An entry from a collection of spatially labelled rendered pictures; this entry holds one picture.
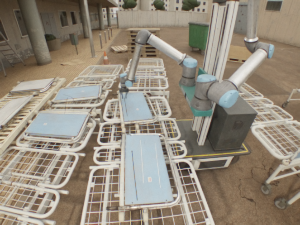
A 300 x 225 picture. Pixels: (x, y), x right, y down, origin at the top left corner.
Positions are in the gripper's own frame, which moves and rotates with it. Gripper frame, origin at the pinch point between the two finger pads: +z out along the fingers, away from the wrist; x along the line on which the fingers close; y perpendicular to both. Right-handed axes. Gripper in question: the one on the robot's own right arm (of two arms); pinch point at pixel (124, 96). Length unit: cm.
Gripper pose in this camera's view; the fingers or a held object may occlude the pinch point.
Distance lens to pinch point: 215.6
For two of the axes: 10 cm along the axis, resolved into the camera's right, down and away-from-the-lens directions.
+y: -2.2, -5.5, 8.0
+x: -9.7, 0.9, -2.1
